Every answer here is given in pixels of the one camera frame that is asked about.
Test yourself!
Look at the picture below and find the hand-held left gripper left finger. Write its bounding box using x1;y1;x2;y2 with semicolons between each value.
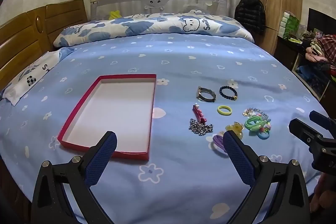
31;131;117;224

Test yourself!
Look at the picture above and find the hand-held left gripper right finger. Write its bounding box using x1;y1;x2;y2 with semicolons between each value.
223;131;311;224

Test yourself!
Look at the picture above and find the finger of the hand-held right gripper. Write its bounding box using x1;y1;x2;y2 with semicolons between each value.
309;110;336;133
289;118;323;151

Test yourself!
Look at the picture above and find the purple hair tie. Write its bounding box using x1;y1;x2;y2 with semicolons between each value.
211;133;229;153

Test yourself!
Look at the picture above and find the yellow translucent hair clip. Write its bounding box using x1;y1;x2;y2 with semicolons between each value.
224;122;246;135

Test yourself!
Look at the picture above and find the green hair tie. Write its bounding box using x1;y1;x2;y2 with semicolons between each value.
244;115;271;132

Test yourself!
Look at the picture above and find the yellow-green hair tie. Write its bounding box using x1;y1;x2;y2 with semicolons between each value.
217;105;233;116

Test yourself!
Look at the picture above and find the pastel bead bracelet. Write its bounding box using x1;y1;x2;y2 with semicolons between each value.
242;107;269;119

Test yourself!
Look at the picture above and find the red shallow cardboard box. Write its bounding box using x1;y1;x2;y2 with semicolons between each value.
57;73;157;161

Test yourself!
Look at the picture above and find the pink hair clip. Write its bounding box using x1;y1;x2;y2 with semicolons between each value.
192;104;207;125

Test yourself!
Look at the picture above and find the dark bead bracelet gold charm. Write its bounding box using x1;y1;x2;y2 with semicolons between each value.
219;85;238;100

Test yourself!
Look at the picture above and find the person's right hand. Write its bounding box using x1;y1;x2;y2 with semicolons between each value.
310;173;336;214

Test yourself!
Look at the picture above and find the pile of clothes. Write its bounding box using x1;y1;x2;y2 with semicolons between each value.
302;30;336;72

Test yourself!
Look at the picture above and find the dark side cabinet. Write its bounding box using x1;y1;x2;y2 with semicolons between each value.
274;36;331;101

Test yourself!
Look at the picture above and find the black screen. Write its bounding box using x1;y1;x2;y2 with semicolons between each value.
307;7;336;33

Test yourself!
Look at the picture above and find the stack of green white boxes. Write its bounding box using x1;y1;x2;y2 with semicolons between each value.
278;11;301;39

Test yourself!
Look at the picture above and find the blue flower print bed sheet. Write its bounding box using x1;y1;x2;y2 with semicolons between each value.
0;32;331;224

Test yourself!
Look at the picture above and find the white printed pillow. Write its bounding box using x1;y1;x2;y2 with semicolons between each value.
0;47;78;106

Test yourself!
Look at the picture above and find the wooden wardrobe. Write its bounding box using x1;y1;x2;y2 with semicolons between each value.
255;0;303;56

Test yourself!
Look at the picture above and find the black puffer jacket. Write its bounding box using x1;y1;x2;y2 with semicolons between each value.
234;0;266;35

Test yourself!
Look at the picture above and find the wooden headboard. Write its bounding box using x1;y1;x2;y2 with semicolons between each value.
0;0;88;90

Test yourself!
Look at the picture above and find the blue cloud print duvet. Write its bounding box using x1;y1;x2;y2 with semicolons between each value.
53;10;255;47

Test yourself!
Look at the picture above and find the blue hair tie with charms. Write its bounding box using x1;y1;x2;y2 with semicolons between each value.
256;123;272;140

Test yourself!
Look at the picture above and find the silver ball chain necklace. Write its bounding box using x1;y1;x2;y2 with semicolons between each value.
188;119;214;136

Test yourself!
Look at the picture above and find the grey bed guard rail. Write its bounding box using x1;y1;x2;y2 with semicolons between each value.
90;0;228;22

